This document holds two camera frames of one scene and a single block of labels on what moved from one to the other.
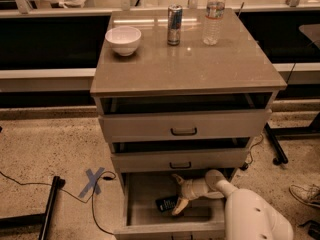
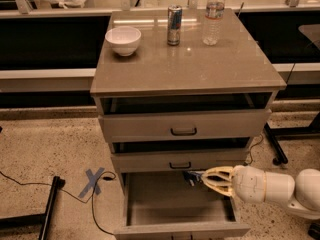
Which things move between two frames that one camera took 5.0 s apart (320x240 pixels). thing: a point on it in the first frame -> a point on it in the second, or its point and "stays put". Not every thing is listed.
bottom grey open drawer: x=149 y=201 stays put
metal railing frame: x=293 y=4 stays put
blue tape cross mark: x=92 y=183 stays put
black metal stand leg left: x=43 y=219 stays put
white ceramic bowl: x=125 y=40 stays put
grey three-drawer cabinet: x=179 y=92 stays put
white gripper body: x=192 y=190 -> x=248 y=184
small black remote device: x=166 y=204 -> x=192 y=176
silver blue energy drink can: x=174 y=24 stays put
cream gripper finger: x=180 y=206 -> x=220 y=186
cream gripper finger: x=179 y=179 -> x=224 y=171
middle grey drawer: x=145 y=158 stays put
